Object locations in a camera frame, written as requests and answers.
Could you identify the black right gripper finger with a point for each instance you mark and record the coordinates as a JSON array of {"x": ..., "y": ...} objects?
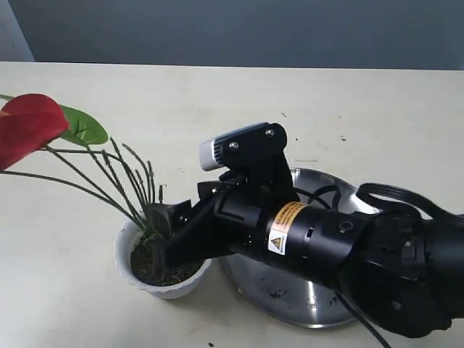
[{"x": 174, "y": 217}]

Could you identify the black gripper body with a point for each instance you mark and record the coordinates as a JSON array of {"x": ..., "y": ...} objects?
[{"x": 275, "y": 228}]

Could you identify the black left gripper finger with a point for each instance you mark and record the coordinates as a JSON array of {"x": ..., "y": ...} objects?
[{"x": 209, "y": 243}]

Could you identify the white scalloped flower pot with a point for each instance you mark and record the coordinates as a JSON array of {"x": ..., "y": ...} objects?
[{"x": 125, "y": 243}]

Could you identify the red artificial anthurium plant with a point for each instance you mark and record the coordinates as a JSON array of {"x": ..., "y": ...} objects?
[{"x": 36, "y": 123}]

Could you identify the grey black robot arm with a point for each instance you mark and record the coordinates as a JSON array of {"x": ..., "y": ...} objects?
[{"x": 400, "y": 268}]

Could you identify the round steel plate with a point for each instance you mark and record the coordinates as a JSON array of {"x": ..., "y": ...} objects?
[{"x": 282, "y": 295}]

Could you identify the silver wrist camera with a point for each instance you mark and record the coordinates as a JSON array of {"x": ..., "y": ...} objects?
[{"x": 243, "y": 147}]

